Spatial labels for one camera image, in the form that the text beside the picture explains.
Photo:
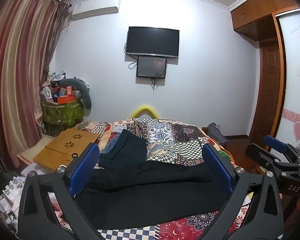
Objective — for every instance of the blue folded garment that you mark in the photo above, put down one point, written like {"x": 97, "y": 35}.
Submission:
{"x": 110, "y": 146}

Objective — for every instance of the striped red beige curtain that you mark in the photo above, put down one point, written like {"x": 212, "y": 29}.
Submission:
{"x": 20, "y": 67}

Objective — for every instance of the black pants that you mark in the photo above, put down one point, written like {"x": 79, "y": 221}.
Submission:
{"x": 152, "y": 192}

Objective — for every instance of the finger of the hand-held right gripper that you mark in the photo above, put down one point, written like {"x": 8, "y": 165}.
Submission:
{"x": 260, "y": 155}
{"x": 275, "y": 141}

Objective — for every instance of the pile of white packets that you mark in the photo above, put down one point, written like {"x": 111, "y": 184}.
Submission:
{"x": 11, "y": 200}

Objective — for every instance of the white air conditioner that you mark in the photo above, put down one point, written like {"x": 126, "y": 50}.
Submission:
{"x": 95, "y": 7}

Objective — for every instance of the small black wall monitor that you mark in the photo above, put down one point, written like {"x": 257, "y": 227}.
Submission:
{"x": 151, "y": 67}

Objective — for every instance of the dark teal folded garment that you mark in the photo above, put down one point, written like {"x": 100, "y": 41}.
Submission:
{"x": 125, "y": 152}

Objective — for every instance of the pile of household clutter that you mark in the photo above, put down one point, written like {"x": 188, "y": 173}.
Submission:
{"x": 52, "y": 85}

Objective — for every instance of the wooden overhead cabinet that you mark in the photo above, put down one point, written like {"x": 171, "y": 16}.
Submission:
{"x": 260, "y": 12}

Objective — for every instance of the dark blue bag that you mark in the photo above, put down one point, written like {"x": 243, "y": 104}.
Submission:
{"x": 216, "y": 132}

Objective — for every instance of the beige board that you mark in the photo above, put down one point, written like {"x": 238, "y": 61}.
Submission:
{"x": 27, "y": 155}

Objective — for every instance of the white heart-print wardrobe door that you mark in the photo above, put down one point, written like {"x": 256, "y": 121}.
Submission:
{"x": 295, "y": 92}

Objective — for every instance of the patchwork printed blanket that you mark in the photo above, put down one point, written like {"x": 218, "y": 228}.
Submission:
{"x": 177, "y": 140}

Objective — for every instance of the orange box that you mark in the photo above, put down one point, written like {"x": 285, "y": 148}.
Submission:
{"x": 66, "y": 100}

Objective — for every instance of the wooden lap desk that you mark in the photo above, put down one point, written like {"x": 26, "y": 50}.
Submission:
{"x": 62, "y": 145}

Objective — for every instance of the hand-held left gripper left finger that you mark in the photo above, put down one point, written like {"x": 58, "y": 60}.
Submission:
{"x": 82, "y": 170}

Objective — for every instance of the black wall television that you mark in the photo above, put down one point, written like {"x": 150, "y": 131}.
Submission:
{"x": 152, "y": 42}

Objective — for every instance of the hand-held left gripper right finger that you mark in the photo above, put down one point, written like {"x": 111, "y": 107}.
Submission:
{"x": 220, "y": 172}

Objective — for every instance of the yellow foam arch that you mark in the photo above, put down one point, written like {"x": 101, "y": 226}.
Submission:
{"x": 143, "y": 108}

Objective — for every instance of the small red box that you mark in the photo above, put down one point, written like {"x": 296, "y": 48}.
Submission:
{"x": 68, "y": 90}

